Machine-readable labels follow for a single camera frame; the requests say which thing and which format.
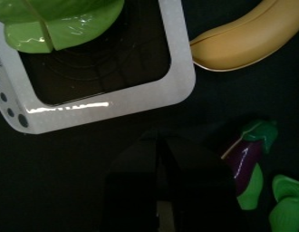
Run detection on white toy induction stove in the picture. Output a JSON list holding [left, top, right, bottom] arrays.
[[0, 0, 197, 135]]

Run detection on green toy leafy vegetable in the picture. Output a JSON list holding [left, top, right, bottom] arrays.
[[268, 174, 299, 232]]

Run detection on purple toy eggplant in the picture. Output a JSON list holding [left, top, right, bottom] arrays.
[[220, 119, 279, 198]]

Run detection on yellow toy banana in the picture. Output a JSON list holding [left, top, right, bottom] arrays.
[[188, 0, 299, 73]]

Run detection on green toy pea pod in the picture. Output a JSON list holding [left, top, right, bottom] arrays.
[[236, 162, 267, 211]]

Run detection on green toy star fruit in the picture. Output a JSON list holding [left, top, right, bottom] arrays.
[[0, 0, 126, 54]]

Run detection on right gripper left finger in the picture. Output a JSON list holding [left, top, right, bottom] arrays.
[[101, 134, 161, 232]]

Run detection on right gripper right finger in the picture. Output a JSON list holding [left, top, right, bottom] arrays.
[[159, 135, 241, 232]]

